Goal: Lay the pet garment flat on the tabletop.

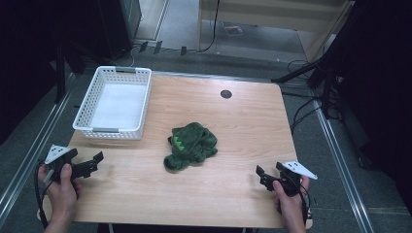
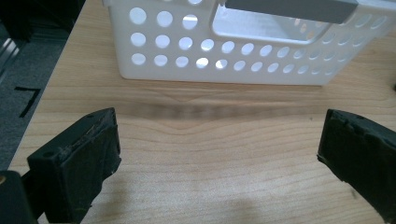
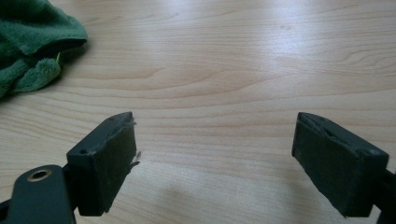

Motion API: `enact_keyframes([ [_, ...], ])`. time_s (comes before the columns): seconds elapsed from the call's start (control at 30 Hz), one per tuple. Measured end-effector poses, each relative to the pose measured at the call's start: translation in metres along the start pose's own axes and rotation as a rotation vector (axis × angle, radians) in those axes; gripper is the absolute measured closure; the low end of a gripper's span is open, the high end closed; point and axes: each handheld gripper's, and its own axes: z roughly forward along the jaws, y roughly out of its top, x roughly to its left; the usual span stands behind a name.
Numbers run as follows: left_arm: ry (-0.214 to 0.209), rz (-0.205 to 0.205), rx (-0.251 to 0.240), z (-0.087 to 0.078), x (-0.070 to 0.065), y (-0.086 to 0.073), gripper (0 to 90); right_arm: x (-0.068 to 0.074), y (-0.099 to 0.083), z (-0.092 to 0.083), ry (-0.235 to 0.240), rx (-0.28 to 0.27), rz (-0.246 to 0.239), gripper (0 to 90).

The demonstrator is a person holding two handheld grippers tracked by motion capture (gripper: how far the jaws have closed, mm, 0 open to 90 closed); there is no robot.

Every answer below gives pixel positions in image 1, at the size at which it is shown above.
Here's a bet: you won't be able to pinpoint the red flat item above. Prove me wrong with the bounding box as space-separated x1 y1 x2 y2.
223 22 245 37

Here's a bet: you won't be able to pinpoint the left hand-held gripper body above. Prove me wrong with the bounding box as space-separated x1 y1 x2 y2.
44 144 86 183

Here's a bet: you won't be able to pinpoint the black cabinet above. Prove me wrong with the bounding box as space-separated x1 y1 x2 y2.
96 0 144 61

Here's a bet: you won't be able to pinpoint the metal rail behind table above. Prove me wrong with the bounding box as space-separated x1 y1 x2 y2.
151 70 280 84

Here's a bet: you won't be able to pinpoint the long metal floor rail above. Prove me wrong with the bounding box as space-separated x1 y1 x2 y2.
311 103 377 233
0 72 77 226

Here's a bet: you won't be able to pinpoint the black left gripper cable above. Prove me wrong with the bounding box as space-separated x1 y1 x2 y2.
33 160 54 230

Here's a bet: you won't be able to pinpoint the light wooden furniture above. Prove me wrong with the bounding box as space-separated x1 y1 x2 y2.
196 0 356 63

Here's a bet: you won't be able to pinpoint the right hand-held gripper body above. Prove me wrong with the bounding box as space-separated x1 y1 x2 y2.
275 160 319 198

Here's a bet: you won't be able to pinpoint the black floor cables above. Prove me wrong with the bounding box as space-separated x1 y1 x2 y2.
286 57 328 135

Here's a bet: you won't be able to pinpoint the black stand with legs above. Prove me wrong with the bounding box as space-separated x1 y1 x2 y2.
271 48 344 120

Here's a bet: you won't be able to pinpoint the thin white floor cable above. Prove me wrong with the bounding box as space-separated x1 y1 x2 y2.
108 45 144 67

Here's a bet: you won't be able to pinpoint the black hanging cable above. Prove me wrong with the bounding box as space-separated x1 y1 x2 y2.
195 0 222 53

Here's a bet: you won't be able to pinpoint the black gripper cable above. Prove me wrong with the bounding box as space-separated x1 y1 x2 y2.
298 181 313 224
33 160 54 230

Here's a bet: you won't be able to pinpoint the green plush dinosaur toy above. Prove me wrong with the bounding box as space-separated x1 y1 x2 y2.
163 121 219 173

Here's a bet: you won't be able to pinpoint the person's right hand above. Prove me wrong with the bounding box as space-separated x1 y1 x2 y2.
272 175 311 227

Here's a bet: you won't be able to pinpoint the white perforated plastic basket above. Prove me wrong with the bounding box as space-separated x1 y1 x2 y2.
72 65 153 141

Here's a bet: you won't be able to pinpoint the person's left hand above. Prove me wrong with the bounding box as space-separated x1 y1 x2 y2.
37 163 83 225

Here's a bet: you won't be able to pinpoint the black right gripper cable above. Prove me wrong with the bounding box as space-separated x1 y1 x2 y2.
298 181 313 224

